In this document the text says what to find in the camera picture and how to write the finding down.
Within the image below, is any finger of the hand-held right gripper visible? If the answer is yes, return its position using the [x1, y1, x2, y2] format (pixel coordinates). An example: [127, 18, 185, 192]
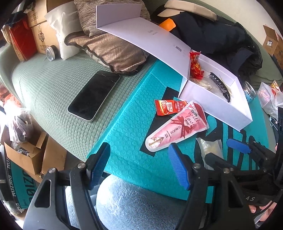
[227, 138, 257, 155]
[204, 153, 235, 171]

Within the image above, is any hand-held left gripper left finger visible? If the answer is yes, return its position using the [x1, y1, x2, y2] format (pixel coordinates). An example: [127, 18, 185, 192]
[23, 142, 111, 230]

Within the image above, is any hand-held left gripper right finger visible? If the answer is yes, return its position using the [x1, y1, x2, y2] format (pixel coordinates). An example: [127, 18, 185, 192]
[168, 143, 253, 230]

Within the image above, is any clear zip bag of snacks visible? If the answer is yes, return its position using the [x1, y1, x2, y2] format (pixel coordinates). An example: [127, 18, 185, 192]
[196, 137, 223, 171]

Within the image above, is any pink cone-shaped packet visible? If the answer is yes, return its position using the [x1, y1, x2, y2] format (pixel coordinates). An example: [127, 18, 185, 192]
[145, 101, 209, 153]

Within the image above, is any blue can of pearls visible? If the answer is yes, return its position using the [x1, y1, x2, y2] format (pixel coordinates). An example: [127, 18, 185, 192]
[243, 81, 257, 103]

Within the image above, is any red ketchup sachet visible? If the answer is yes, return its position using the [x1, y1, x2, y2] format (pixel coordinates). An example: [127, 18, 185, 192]
[154, 99, 190, 117]

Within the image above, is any black hair comb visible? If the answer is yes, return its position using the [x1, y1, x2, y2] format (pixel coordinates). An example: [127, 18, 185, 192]
[209, 72, 235, 103]

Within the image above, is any red candy packet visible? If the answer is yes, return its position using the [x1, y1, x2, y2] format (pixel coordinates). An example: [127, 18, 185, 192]
[189, 50, 205, 80]

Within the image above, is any white gift box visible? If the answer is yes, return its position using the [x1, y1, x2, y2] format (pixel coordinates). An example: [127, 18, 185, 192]
[96, 4, 253, 131]

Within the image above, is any person's right hand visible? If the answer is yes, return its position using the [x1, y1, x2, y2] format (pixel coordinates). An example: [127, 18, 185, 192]
[249, 199, 279, 228]

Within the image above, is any teal bubble mailer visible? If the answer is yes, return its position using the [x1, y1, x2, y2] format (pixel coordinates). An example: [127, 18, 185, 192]
[87, 59, 269, 204]

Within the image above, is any white plastic bag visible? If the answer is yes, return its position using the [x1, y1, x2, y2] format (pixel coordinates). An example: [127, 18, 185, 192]
[257, 82, 283, 120]

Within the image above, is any open cardboard box with flaps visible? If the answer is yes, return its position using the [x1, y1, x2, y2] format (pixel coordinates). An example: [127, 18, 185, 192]
[3, 131, 68, 183]

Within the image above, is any black smartphone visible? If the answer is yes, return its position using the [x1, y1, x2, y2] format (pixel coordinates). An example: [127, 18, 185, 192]
[67, 70, 121, 122]

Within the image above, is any green sofa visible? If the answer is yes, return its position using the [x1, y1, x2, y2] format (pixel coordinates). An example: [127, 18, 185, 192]
[0, 0, 283, 163]

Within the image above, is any open cardboard box with label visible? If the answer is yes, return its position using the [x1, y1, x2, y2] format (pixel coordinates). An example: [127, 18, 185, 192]
[263, 24, 283, 58]

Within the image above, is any brown woven pillow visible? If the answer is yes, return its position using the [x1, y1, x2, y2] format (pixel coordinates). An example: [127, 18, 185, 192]
[64, 33, 148, 74]
[74, 0, 152, 45]

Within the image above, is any navy jacket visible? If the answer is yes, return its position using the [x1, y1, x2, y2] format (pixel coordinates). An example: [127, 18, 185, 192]
[152, 11, 263, 77]

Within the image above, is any round metal tin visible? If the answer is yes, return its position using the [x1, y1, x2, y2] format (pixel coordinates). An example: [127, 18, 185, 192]
[45, 45, 58, 62]

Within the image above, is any orange plastic item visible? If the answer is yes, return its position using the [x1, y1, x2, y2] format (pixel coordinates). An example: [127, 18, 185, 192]
[160, 18, 176, 31]

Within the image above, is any red box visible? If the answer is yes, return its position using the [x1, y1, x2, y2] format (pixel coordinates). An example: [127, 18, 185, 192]
[9, 18, 38, 61]

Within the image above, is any beige cap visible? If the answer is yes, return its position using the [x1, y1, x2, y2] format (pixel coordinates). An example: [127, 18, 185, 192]
[157, 0, 217, 22]

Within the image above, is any printed cardboard box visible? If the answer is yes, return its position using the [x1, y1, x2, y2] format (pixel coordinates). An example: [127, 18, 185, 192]
[27, 0, 58, 28]

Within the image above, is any white wire hanger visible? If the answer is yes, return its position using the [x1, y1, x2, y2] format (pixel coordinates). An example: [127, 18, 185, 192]
[268, 116, 279, 131]

